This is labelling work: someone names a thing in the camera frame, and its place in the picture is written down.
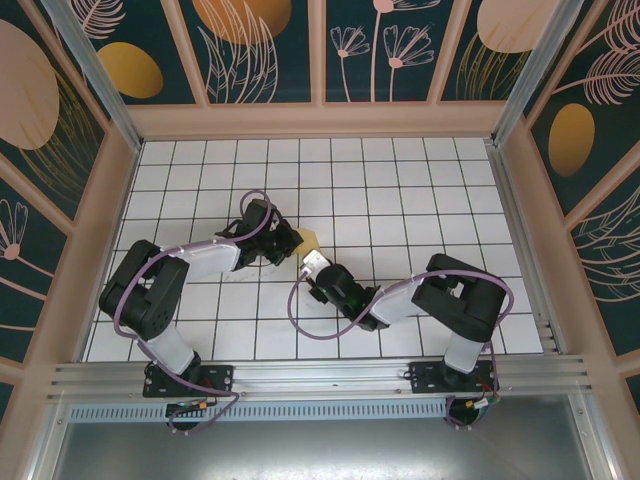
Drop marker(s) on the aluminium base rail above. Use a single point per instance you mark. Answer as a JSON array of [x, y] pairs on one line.
[[320, 375]]

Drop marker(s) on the grey metal sheet panel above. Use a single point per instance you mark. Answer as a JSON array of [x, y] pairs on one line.
[[320, 450]]

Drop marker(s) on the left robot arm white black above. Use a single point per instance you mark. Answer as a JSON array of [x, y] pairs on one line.
[[172, 350]]

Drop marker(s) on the aluminium corner post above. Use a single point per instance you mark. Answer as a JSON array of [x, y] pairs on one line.
[[100, 85], [530, 75]]

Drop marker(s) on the small green circuit board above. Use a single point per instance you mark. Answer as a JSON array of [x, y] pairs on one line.
[[482, 405]]

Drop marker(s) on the aluminium side rail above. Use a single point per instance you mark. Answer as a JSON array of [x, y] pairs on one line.
[[525, 250]]

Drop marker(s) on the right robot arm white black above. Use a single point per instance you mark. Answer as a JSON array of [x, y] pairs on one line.
[[462, 352]]

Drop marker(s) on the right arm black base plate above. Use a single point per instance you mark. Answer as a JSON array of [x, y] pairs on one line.
[[425, 380]]

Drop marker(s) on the small circuit board blue light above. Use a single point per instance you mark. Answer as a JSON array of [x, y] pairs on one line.
[[180, 407]]

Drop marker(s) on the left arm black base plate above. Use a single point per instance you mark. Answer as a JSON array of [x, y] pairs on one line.
[[220, 380]]

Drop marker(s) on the aluminium frame bar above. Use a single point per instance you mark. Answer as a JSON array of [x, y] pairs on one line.
[[45, 440], [597, 440]]

